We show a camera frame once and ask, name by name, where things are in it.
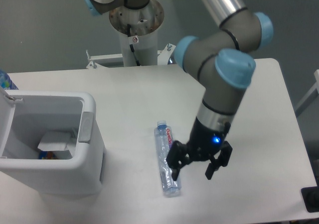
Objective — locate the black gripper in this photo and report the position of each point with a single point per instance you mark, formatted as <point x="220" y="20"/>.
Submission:
<point x="203" y="144"/>

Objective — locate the clear plastic water bottle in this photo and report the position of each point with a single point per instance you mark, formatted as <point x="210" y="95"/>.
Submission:
<point x="163" y="141"/>

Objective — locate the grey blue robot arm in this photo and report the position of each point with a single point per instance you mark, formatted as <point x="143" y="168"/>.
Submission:
<point x="221" y="63"/>

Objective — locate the white plastic trash can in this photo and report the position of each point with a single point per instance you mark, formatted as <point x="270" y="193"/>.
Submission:
<point x="25" y="116"/>

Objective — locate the black clamp at table edge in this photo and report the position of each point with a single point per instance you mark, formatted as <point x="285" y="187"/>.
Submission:
<point x="311" y="198"/>

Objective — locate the colourful snack wrapper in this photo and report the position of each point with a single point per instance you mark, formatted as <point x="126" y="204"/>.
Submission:
<point x="47" y="155"/>

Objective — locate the white metal base frame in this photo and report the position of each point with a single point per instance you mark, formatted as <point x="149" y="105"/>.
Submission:
<point x="164" y="57"/>

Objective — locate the white frame at right edge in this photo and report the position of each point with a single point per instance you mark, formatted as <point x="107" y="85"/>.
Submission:
<point x="309" y="96"/>

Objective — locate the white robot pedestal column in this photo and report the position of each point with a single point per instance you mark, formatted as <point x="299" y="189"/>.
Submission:
<point x="138" y="31"/>

